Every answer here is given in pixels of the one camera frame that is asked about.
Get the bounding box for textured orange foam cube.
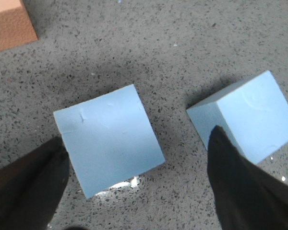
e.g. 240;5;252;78
0;0;38;51

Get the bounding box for textured blue foam cube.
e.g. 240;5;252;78
53;85;165;198

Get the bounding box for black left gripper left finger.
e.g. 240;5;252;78
0;137;70;230

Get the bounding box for smooth blue foam cube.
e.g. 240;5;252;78
186;70;288;164

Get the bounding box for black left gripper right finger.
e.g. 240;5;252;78
207;126;288;230

